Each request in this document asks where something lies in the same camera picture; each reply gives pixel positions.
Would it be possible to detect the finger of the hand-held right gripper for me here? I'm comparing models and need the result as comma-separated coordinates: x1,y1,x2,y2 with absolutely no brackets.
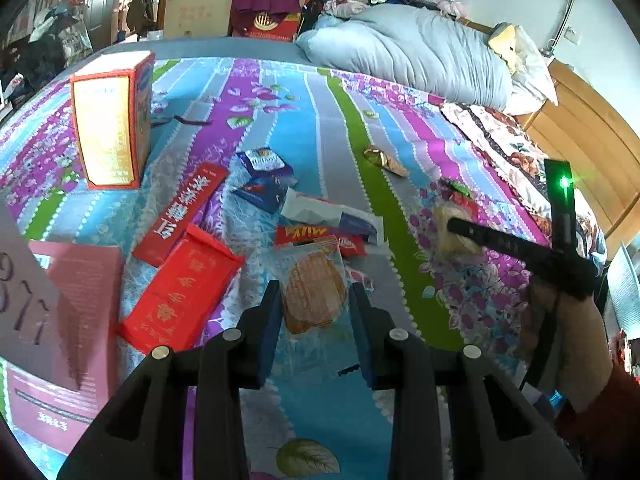
446,216,553,262

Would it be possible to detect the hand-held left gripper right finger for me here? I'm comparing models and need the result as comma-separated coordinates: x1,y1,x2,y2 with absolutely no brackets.
348,284,587,480

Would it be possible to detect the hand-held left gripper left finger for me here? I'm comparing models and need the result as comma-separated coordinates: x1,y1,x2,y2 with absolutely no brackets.
56,280,284,480

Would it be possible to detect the beige bread packet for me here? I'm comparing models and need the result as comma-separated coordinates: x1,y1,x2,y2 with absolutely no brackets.
431,200,485,257

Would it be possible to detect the clear cracker packet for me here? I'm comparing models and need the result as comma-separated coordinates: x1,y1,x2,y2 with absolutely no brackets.
264,236,352,337

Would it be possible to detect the person's right forearm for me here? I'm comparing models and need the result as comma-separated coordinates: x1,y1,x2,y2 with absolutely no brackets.
552,360,640,480

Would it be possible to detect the person's right hand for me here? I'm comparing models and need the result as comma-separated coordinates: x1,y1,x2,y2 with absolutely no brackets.
519,280,615,413

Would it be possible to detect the green snack packet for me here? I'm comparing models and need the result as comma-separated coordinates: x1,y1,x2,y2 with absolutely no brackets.
439,180,474,201

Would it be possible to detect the floral quilt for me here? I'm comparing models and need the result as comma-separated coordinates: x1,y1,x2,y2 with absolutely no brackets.
439,102,609,262

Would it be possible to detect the wooden headboard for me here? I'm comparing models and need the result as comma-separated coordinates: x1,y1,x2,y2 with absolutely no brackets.
459,16,640,252

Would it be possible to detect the red packet with gold print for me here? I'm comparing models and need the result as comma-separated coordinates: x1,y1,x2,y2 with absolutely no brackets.
117,223,246,357

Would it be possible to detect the red wafer packet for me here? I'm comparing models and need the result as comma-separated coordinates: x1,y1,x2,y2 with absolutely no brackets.
273,224,369,259

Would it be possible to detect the white and blue snack packet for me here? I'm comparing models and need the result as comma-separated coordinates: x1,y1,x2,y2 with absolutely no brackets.
279,188,385,247

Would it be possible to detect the gold candy wrapper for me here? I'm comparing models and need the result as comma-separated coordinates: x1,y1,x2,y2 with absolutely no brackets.
362,144,411,179

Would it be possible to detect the long red packet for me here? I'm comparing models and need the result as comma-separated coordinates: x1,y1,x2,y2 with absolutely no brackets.
132,162,231,267

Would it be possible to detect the dark blue snack packet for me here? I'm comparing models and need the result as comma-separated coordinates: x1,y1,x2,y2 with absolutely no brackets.
232,147,299,214

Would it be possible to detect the white and yellow pillow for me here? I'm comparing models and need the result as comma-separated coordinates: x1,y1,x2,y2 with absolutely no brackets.
487,22,559,114

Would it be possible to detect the light blue duvet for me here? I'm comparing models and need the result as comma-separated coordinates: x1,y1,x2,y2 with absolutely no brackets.
295,4,514,114

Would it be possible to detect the striped floral bedsheet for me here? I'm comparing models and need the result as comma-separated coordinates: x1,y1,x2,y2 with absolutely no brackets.
0,54,557,480

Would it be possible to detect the black strip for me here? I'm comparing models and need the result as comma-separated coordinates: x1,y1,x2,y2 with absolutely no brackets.
149,113,211,127

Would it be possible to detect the grey paper card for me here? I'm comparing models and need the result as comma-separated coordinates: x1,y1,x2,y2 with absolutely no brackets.
0,199,84,392

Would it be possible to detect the yellow and red carton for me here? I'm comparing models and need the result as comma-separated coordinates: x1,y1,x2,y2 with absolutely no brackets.
70,51,156,191

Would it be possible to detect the red gift box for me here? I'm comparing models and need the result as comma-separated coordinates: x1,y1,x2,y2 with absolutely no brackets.
232,9,304,41

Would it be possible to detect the cardboard sheet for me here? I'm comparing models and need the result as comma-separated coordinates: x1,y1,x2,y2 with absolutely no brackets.
162,0,234,39

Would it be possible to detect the chair with dark jacket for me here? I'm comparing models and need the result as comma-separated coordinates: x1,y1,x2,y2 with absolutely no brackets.
124,0,156,37

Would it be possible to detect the clothes pile with patterned bag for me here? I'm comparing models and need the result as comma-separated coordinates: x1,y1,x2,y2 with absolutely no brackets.
0,0,97,97

